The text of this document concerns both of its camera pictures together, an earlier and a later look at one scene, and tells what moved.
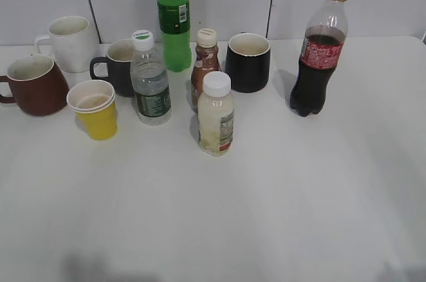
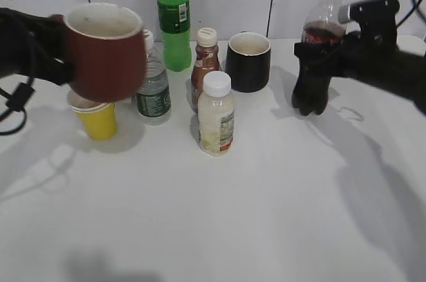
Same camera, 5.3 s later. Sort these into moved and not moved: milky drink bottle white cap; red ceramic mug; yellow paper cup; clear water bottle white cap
Moved: red ceramic mug
Not moved: milky drink bottle white cap; clear water bottle white cap; yellow paper cup
